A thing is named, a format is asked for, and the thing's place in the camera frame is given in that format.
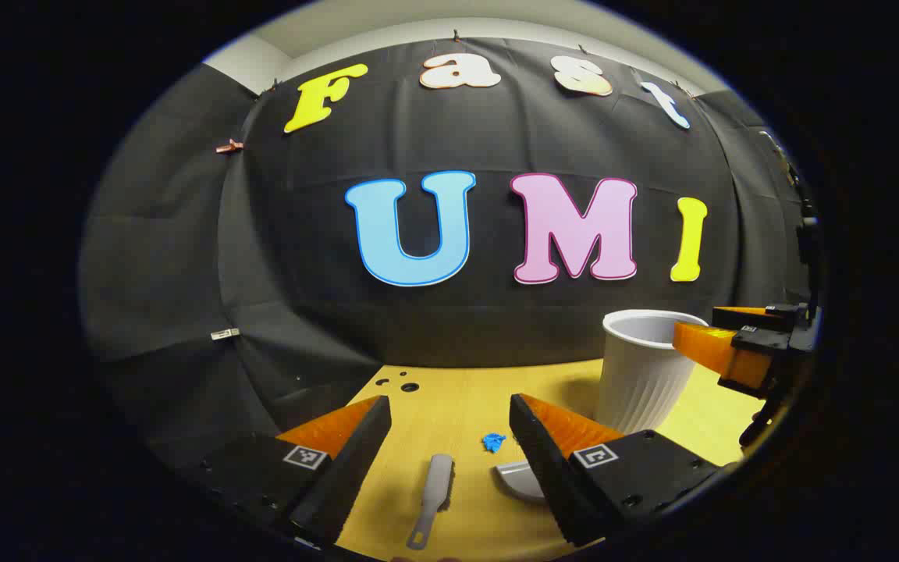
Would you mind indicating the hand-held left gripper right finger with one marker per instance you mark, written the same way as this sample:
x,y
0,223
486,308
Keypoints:
x,y
547,476

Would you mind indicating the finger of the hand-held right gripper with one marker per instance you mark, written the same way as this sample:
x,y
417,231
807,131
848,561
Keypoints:
x,y
711,347
746,315

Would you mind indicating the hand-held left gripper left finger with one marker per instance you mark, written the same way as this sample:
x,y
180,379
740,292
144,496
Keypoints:
x,y
356,468

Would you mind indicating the grey dustpan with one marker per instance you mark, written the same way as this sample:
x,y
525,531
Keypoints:
x,y
520,482

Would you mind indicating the bright blue paper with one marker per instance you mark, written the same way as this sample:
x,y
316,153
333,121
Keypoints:
x,y
494,442

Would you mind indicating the white ribbed garbage bin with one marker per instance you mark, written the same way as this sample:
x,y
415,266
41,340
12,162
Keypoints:
x,y
637,375

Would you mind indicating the small grey broom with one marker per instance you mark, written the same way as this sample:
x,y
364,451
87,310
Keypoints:
x,y
438,476

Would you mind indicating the wooden desktop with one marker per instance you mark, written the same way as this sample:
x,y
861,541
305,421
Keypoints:
x,y
449,414

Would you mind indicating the white clip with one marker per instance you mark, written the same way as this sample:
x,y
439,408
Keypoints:
x,y
225,333

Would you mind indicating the orange clip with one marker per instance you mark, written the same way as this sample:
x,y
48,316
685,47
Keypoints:
x,y
229,146

